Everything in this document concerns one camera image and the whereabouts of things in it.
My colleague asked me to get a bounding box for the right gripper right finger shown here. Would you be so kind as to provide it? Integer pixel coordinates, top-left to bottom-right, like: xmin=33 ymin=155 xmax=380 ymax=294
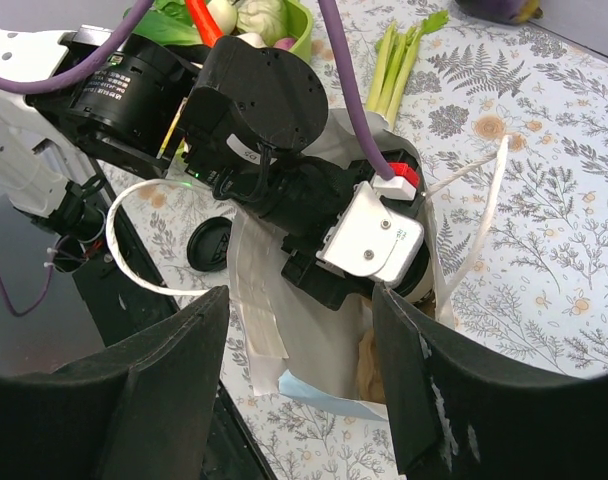
xmin=373 ymin=286 xmax=608 ymax=479

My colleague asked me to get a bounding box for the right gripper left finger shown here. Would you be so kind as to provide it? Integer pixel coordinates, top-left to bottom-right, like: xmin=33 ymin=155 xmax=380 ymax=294
xmin=0 ymin=286 xmax=229 ymax=479

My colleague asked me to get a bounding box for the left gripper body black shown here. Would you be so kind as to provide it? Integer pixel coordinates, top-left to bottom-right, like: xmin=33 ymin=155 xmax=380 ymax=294
xmin=181 ymin=34 xmax=430 ymax=311

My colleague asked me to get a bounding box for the orange carrot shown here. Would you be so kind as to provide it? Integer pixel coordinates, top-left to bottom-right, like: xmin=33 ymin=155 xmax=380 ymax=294
xmin=185 ymin=0 xmax=223 ymax=47

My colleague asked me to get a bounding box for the green plastic tray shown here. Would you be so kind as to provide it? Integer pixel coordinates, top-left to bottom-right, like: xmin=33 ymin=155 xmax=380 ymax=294
xmin=285 ymin=0 xmax=313 ymax=63

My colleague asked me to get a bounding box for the green lettuce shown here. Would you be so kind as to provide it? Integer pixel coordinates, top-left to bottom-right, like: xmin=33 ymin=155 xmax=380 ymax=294
xmin=134 ymin=0 xmax=202 ymax=46

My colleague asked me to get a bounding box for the green onion stalk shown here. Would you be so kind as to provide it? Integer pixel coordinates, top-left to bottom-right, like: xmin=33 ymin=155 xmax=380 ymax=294
xmin=365 ymin=10 xmax=449 ymax=130

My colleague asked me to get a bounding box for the floral table mat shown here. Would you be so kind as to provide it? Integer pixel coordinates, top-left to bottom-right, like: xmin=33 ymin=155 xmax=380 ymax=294
xmin=122 ymin=1 xmax=608 ymax=479

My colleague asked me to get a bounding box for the purple eggplant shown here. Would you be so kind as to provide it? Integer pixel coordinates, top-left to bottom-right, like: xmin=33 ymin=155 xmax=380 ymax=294
xmin=455 ymin=0 xmax=543 ymax=25

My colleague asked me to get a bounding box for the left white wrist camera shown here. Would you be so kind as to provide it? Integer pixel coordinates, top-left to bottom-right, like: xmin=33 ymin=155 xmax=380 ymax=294
xmin=315 ymin=161 xmax=424 ymax=287

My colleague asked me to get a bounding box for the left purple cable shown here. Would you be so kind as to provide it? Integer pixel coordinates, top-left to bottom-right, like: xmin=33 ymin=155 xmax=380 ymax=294
xmin=0 ymin=0 xmax=400 ymax=317

